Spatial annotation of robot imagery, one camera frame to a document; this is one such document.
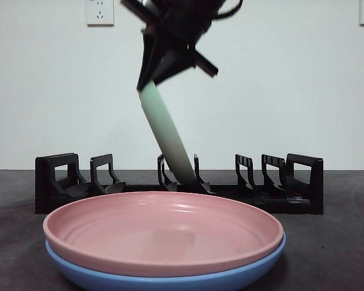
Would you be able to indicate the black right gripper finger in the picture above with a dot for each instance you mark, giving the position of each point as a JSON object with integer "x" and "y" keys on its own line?
{"x": 147, "y": 60}
{"x": 173, "y": 65}

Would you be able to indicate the green plate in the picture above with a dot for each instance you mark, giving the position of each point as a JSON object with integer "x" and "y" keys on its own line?
{"x": 167, "y": 133}

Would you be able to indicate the pink plate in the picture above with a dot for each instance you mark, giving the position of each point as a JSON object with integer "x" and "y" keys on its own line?
{"x": 163, "y": 230}

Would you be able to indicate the blue plate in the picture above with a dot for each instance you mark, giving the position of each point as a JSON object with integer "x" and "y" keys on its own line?
{"x": 79, "y": 272}

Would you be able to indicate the black plastic plate rack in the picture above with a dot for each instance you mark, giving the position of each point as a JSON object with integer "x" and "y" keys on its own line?
{"x": 306, "y": 194}

